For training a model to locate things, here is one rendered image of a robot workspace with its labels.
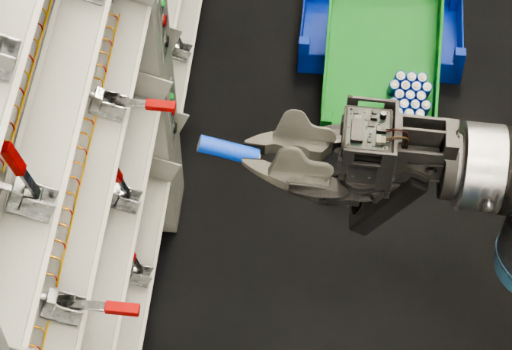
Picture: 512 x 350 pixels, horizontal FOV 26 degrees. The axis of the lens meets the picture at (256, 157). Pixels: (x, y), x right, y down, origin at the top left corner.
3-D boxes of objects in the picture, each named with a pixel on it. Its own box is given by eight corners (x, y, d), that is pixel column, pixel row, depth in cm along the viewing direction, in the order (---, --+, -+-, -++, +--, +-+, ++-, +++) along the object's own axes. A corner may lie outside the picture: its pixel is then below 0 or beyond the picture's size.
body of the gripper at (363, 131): (340, 91, 110) (462, 104, 110) (334, 145, 117) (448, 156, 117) (335, 152, 106) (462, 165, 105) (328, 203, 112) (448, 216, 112)
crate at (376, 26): (433, 138, 197) (438, 130, 189) (318, 130, 198) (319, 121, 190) (443, -25, 201) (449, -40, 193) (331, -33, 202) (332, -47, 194)
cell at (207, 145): (202, 130, 113) (263, 146, 114) (197, 141, 114) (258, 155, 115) (200, 145, 112) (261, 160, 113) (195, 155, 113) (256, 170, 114)
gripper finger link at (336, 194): (289, 156, 113) (375, 160, 113) (289, 167, 114) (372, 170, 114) (289, 194, 110) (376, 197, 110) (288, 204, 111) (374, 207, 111)
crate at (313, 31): (458, 5, 216) (465, -25, 209) (459, 85, 204) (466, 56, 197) (304, -5, 217) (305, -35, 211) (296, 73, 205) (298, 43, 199)
